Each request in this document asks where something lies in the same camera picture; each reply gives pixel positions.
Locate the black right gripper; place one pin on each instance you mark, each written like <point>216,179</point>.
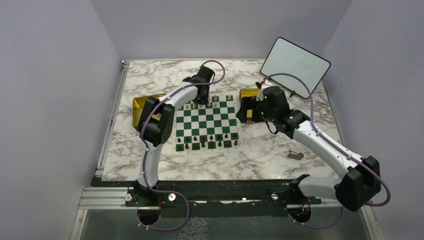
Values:
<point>248,103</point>

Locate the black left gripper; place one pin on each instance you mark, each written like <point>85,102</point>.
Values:
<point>204,100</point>

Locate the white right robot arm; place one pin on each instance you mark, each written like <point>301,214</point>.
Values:
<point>357,180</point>

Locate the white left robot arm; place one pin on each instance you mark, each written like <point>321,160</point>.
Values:
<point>156,121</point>

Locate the green white chess board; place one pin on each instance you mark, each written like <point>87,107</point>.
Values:
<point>206,122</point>

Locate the right gold metal tin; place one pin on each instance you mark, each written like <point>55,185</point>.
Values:
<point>250,92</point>

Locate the gold metal tin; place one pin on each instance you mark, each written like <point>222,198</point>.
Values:
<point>138,104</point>
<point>250,92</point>

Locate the small whiteboard on stand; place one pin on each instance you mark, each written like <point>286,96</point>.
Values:
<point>290,58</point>

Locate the small brass padlock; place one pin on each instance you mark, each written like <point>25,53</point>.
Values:
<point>295,155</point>

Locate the left gold metal tin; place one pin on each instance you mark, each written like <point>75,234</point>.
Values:
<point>138,104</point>

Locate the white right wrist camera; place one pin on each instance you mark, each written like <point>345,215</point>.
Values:
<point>262,85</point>

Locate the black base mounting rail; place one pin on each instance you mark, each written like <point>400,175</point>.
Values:
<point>217,198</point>

